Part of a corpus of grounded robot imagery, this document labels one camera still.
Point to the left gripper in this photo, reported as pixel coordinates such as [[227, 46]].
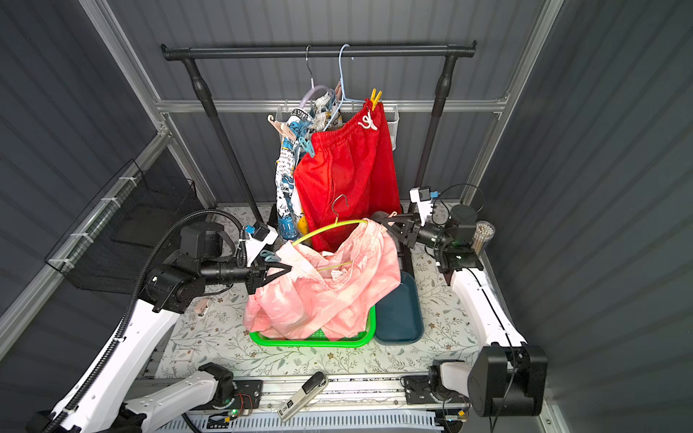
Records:
[[254, 273]]

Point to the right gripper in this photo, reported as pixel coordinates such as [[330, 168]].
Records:
[[411, 232]]

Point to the teal clothespin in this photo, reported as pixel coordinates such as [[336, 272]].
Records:
[[269, 257]]

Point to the green plastic hanger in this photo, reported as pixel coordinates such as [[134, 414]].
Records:
[[329, 221]]

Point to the pink tie-dye shorts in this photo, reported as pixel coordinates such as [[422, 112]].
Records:
[[332, 293]]

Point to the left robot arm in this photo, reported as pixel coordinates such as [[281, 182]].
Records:
[[192, 254]]

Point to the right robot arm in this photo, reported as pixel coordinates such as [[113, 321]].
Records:
[[508, 377]]

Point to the red shorts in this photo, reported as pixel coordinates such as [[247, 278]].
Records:
[[356, 160]]

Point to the comic print shorts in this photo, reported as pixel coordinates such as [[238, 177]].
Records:
[[303, 122]]

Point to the lilac plastic hanger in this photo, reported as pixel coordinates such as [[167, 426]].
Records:
[[314, 90]]

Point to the green plastic basket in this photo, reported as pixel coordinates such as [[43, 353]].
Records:
[[319, 340]]

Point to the fallen pink clothespin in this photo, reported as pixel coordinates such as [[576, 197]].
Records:
[[202, 307]]

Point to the clear tube of sticks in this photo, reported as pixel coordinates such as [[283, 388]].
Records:
[[484, 232]]

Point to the dark teal tray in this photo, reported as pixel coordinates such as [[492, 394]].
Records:
[[398, 316]]

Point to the blue clothespin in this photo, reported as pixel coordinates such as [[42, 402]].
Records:
[[306, 146]]

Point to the silver black handheld device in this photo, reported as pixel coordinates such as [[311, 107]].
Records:
[[308, 391]]

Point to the yellow clothespin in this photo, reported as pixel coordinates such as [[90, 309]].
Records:
[[375, 98]]

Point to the beige clothespin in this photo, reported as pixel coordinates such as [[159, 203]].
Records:
[[283, 129]]

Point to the black clothes rack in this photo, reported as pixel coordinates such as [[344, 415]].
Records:
[[188, 57]]

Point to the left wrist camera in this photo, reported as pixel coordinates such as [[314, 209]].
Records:
[[256, 238]]

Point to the light blue wire hanger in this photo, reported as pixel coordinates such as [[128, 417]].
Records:
[[341, 99]]

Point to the black wire wall basket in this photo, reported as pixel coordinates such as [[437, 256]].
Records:
[[104, 249]]

